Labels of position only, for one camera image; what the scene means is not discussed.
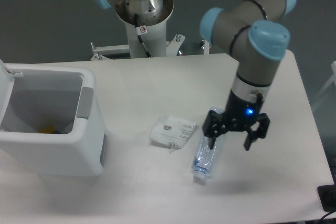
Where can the yellow trash inside can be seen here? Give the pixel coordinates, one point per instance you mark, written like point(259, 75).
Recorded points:
point(49, 129)

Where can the white frame at right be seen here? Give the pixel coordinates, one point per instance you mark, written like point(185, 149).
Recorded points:
point(323, 93)

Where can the crushed clear plastic bottle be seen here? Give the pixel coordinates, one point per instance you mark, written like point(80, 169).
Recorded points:
point(204, 159)

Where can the white trash can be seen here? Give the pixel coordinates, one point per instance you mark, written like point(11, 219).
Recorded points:
point(65, 97)

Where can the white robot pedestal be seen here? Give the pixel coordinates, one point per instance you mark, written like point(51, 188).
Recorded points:
point(145, 23)

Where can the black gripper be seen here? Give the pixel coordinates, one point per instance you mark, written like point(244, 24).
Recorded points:
point(239, 115)

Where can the crumpled white plastic bag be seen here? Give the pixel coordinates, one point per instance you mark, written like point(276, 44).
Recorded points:
point(171, 132)

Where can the white trash can lid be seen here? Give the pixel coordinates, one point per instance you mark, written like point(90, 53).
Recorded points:
point(8, 77)

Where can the black device at edge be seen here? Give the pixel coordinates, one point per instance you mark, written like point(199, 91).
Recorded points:
point(327, 197)

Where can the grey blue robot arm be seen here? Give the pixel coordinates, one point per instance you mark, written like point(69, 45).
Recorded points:
point(250, 34)

